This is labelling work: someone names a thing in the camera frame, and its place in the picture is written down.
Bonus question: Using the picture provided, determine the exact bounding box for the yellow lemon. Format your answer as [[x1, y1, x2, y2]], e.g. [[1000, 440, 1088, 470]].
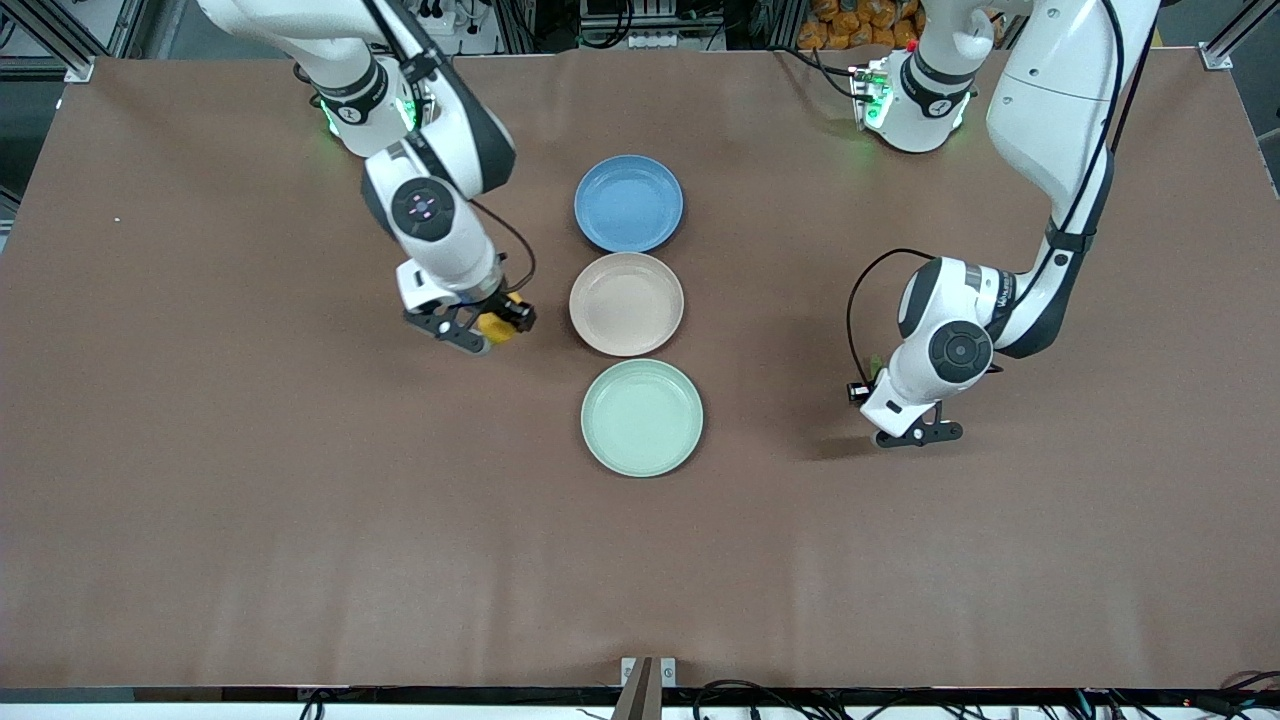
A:
[[478, 292, 523, 345]]

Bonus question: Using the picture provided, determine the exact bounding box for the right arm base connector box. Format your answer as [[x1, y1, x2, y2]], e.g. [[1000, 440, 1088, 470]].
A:
[[400, 68, 441, 133]]

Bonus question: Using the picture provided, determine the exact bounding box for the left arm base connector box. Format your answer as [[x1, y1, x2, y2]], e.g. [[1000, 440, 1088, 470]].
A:
[[850, 62, 893, 131]]

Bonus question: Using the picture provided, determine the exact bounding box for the beige round plate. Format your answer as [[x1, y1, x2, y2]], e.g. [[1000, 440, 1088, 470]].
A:
[[569, 252, 686, 358]]

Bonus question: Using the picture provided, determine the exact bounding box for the blue round plate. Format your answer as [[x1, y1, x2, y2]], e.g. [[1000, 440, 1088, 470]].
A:
[[574, 155, 685, 254]]

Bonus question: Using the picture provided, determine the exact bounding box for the mint green round plate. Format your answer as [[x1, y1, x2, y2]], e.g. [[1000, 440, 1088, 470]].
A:
[[581, 359, 704, 479]]

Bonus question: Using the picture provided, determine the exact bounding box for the white power strip with plugs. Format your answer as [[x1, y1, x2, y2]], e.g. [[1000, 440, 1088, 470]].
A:
[[415, 0, 471, 37]]

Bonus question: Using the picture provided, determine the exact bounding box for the brown table cover sheet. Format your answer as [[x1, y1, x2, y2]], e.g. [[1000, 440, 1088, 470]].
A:
[[0, 48, 1280, 691]]

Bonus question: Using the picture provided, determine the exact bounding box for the bag of orange fruit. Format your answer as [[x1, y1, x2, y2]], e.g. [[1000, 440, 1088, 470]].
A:
[[797, 0, 923, 51]]

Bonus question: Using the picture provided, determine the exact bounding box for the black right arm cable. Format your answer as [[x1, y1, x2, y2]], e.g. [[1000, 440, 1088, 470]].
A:
[[362, 0, 539, 297]]

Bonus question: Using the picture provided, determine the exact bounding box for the brown upright post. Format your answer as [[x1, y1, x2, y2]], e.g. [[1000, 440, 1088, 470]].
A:
[[610, 657, 663, 720]]

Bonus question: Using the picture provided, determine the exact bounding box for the aluminium frame rail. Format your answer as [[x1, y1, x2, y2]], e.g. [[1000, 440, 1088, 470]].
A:
[[1200, 0, 1280, 73], [0, 0, 97, 85]]

